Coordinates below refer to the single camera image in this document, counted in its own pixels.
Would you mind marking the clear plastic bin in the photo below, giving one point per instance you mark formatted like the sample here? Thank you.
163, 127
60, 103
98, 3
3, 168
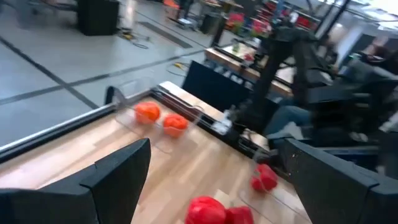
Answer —
280, 208
183, 141

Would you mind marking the orange ribbed tomato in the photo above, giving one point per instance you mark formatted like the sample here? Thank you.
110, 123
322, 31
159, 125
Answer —
175, 125
147, 112

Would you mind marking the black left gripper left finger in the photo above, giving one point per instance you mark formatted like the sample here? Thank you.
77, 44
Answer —
102, 189

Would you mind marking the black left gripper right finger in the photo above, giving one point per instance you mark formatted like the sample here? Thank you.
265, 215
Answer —
335, 193

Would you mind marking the black panel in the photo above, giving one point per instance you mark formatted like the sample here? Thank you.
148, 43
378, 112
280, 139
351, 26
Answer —
214, 85

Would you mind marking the wooden workbench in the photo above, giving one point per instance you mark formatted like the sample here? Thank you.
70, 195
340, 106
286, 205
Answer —
230, 62

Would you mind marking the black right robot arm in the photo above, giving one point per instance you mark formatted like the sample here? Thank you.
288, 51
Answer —
273, 62

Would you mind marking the black waste bin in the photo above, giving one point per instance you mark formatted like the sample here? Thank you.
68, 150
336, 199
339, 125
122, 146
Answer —
211, 23

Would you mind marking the person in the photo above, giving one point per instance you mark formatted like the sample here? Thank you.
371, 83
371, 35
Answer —
357, 77

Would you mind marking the black cabinet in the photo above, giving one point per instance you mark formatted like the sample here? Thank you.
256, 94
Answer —
98, 17

